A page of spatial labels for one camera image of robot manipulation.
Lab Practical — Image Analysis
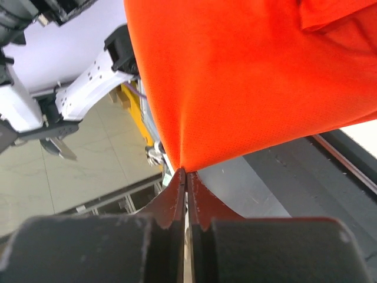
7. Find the orange t-shirt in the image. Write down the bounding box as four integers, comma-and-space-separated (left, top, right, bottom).
124, 1, 376, 172

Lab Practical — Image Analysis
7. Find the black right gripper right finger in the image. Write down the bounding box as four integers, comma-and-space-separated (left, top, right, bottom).
187, 172, 372, 282

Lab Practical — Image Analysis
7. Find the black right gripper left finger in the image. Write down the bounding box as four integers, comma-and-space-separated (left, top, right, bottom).
1, 169, 186, 282

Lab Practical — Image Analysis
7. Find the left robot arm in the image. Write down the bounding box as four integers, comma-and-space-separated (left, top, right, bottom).
1, 25, 139, 133

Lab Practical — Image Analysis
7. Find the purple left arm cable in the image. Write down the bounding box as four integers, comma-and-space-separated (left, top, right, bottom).
122, 81, 148, 101

